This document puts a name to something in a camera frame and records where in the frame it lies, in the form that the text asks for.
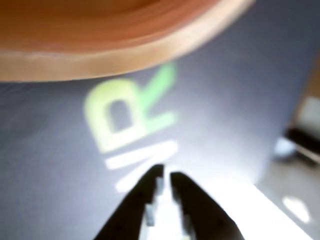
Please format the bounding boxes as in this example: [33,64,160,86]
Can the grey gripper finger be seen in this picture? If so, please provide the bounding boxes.
[92,163,166,240]
[169,171,245,240]

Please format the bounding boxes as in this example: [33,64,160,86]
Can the dark blue logo mat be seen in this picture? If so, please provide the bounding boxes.
[0,0,320,240]

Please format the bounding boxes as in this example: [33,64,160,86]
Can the black flat device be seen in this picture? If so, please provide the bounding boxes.
[284,126,320,167]

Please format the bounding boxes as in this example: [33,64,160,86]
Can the round wooden box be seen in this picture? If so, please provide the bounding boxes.
[0,0,258,83]

